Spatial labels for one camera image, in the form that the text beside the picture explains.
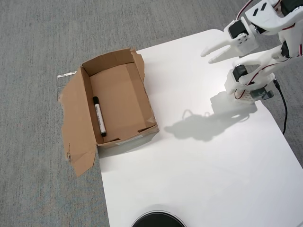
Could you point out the black round object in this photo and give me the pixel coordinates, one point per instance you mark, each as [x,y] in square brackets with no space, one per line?
[158,220]

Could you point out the clear plastic strip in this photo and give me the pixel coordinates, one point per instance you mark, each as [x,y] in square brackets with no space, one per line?
[66,74]

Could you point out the open brown cardboard box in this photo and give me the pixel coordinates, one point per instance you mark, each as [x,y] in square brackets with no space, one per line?
[123,99]

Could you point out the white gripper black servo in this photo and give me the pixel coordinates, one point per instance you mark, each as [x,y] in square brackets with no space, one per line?
[233,42]

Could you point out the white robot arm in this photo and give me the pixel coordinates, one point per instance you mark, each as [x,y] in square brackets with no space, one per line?
[265,14]

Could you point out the white marker pen black cap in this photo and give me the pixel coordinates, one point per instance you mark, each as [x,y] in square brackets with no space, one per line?
[99,113]

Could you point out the grey table clamp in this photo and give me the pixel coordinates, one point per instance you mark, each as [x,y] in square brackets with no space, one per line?
[260,93]

